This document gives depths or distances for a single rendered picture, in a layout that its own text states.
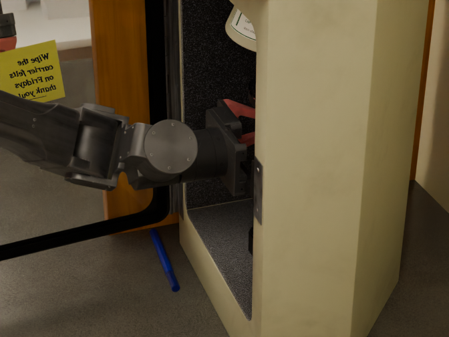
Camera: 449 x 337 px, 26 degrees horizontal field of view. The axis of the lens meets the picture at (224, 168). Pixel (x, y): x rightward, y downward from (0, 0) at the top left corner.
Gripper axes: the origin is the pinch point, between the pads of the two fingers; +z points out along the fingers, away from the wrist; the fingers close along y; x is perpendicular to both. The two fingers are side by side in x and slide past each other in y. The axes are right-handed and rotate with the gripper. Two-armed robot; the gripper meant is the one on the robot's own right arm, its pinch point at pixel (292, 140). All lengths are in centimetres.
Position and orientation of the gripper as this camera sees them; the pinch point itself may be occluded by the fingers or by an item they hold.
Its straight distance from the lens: 114.3
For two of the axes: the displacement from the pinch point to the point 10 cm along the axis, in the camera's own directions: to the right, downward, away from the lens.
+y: -3.3, -4.6, 8.2
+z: 9.4, -1.5, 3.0
